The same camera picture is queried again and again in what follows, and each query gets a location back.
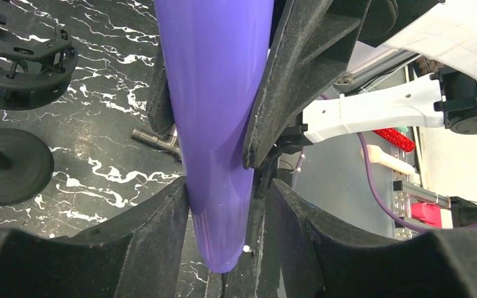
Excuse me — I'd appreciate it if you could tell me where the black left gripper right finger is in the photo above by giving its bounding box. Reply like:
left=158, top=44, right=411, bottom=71
left=271, top=179, right=477, bottom=297

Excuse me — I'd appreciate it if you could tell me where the purple microphone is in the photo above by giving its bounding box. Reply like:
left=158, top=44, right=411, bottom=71
left=155, top=0, right=274, bottom=273

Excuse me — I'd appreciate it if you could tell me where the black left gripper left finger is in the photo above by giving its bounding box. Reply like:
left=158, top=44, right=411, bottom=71
left=0, top=178, right=189, bottom=297

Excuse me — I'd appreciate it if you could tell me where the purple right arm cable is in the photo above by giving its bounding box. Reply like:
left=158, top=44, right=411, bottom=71
left=289, top=94, right=477, bottom=235

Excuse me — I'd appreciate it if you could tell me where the cream microphone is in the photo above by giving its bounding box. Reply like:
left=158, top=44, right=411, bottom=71
left=361, top=145, right=416, bottom=175

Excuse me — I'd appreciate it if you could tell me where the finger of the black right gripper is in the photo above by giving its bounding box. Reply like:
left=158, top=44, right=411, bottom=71
left=146, top=45, right=175, bottom=136
left=242, top=1, right=371, bottom=169

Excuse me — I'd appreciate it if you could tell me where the black shock-mount stand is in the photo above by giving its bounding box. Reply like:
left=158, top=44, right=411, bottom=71
left=0, top=13, right=78, bottom=111

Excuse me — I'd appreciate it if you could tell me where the red glitter microphone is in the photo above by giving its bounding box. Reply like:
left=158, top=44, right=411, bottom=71
left=373, top=128, right=416, bottom=153

